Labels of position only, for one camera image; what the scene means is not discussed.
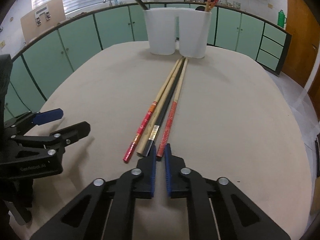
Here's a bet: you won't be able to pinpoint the bundle of chopsticks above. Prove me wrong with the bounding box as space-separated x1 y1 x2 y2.
122 57 184 162

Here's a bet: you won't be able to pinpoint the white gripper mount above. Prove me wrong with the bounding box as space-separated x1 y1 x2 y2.
34 5 51 26

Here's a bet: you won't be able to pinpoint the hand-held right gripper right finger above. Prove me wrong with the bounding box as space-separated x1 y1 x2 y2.
164 144 292 240

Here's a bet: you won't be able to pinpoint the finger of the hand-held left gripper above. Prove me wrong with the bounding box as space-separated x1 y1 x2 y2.
11 121 91 155
4 108 64 135

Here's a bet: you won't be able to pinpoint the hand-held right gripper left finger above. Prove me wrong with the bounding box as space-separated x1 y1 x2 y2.
30 144 157 240

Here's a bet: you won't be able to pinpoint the green thermos flask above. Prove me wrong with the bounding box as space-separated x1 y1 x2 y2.
277 9 287 28

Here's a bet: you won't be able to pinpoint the white double utensil holder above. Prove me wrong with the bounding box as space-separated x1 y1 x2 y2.
142 7 212 59

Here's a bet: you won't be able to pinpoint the green base cabinets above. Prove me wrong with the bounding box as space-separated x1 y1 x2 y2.
0 1 292 120

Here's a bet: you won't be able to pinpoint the wooden door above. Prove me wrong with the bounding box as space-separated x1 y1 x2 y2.
281 0 320 88

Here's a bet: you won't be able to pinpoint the brown wooden board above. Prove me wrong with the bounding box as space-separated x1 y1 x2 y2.
20 0 66 43

